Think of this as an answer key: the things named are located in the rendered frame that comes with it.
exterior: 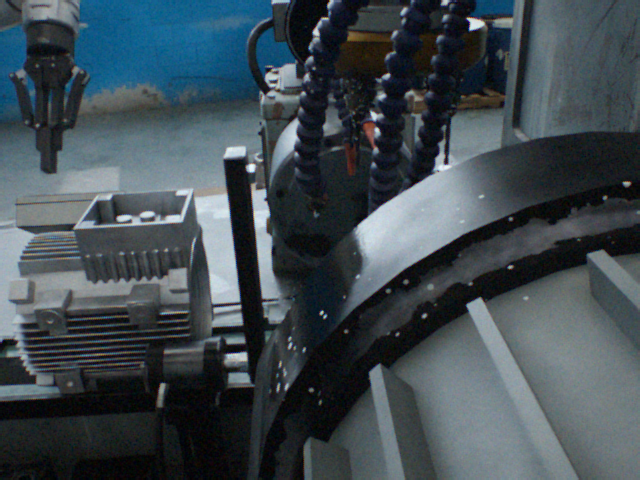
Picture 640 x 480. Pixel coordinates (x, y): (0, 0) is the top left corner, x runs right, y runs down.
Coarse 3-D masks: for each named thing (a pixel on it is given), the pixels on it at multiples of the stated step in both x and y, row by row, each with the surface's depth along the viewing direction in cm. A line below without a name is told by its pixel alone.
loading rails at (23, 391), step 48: (0, 336) 84; (240, 336) 83; (0, 384) 83; (144, 384) 75; (240, 384) 73; (0, 432) 74; (48, 432) 74; (96, 432) 75; (144, 432) 75; (240, 432) 76
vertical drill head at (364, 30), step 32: (384, 0) 56; (352, 32) 57; (384, 32) 56; (480, 32) 56; (352, 64) 56; (384, 64) 54; (352, 96) 59; (352, 128) 69; (448, 128) 62; (448, 160) 64
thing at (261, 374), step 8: (272, 336) 51; (272, 344) 50; (264, 352) 51; (264, 360) 50; (264, 368) 49; (256, 376) 52; (264, 376) 48; (256, 384) 50; (256, 392) 49; (256, 400) 48; (256, 408) 47; (256, 416) 46; (256, 424) 45; (256, 432) 44; (256, 440) 43; (256, 448) 42; (256, 456) 41; (248, 464) 45; (256, 464) 40; (248, 472) 43; (256, 472) 40
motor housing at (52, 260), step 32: (32, 256) 68; (64, 256) 68; (64, 288) 67; (96, 288) 67; (128, 288) 67; (160, 288) 67; (192, 288) 82; (32, 320) 65; (96, 320) 66; (128, 320) 66; (160, 320) 66; (192, 320) 67; (32, 352) 66; (64, 352) 67; (96, 352) 67; (128, 352) 67
